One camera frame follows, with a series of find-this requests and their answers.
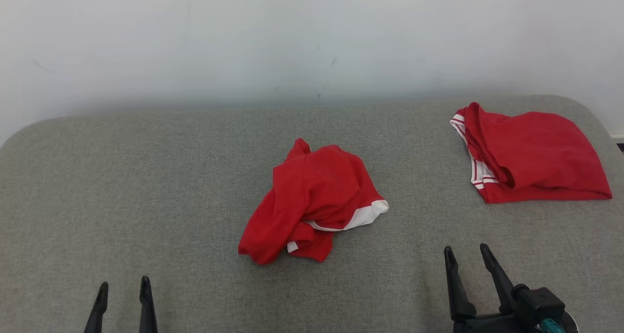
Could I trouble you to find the red white basketball jersey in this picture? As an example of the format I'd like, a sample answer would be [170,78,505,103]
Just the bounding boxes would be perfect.
[449,102,613,205]

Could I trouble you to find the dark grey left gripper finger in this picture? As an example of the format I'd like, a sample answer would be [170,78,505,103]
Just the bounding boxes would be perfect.
[139,276,158,333]
[84,282,109,333]

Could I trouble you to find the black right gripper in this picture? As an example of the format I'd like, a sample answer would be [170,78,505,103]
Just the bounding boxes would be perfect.
[444,244,529,333]

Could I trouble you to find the red white basketball shorts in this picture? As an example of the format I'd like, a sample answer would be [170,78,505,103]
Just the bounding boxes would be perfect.
[238,138,390,266]

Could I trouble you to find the teal right camera connector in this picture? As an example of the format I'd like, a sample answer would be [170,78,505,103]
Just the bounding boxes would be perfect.
[540,318,568,333]

